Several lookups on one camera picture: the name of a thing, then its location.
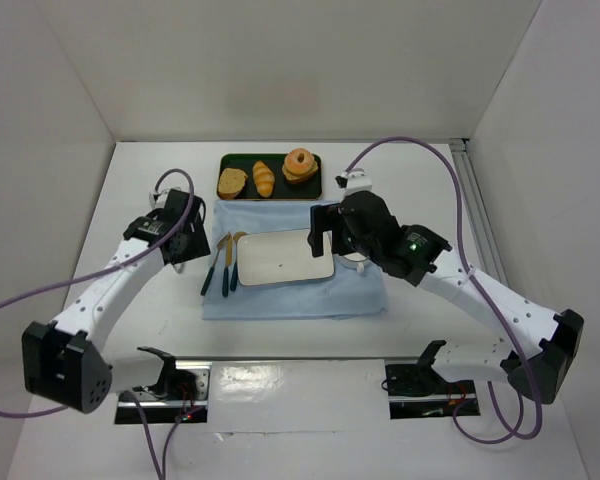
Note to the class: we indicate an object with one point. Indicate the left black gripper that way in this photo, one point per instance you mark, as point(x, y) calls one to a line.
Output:
point(193, 242)

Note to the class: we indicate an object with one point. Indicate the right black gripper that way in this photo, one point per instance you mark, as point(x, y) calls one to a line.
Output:
point(318, 231)

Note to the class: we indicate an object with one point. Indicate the orange glazed donut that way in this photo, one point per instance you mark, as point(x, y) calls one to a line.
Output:
point(299, 161)

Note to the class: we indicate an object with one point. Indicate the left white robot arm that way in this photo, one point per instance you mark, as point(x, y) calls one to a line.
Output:
point(63, 361)

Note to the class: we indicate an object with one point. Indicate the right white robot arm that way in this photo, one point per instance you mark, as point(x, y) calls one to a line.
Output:
point(537, 345)

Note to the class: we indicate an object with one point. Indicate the bread slice under donut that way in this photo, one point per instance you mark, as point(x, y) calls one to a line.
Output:
point(295, 178)

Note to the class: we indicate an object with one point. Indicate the sliced brown bread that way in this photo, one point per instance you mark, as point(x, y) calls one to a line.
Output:
point(231, 183)

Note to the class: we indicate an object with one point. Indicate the white round cup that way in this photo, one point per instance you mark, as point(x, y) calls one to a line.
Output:
point(353, 261)

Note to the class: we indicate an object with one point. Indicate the white rectangular plate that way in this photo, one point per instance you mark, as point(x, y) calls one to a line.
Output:
point(280, 257)

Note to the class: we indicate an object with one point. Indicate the light blue cloth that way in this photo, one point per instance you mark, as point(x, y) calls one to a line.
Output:
point(345, 294)

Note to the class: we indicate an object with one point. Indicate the dark green tray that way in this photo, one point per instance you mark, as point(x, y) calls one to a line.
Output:
point(309, 190)

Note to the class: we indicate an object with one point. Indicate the golden croissant roll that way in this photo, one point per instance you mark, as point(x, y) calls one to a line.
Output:
point(264, 179)

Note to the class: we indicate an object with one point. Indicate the green handled knife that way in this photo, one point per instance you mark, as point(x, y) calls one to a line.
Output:
point(220, 245)

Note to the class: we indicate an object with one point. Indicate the green handled fork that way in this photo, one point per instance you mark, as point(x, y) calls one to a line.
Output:
point(228, 263)

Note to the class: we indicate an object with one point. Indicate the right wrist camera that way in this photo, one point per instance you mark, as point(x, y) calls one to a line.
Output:
point(353, 181)

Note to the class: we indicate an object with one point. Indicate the green handled spoon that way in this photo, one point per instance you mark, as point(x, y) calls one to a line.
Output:
point(234, 276)

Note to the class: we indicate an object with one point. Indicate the aluminium frame rail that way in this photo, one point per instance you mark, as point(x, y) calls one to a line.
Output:
point(480, 224)

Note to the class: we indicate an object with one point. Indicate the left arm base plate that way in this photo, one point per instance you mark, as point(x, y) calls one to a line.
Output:
point(184, 397)

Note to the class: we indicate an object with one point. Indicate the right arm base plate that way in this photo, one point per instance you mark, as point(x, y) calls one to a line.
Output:
point(416, 392)

